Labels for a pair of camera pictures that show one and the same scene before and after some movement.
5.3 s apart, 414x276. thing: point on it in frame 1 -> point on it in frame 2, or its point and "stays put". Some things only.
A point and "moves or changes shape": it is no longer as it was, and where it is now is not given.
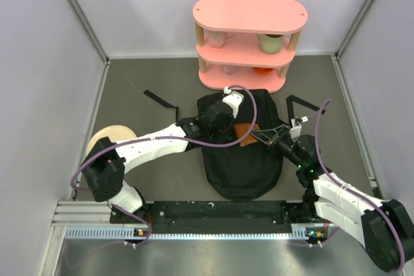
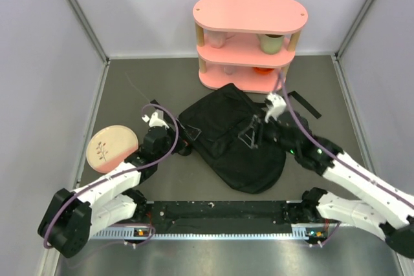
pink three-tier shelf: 244,42 stays put
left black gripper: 225,134 -> 191,132
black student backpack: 255,170 moves or changes shape
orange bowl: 263,70 stays put
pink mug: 217,39 stays put
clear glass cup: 229,70 stays put
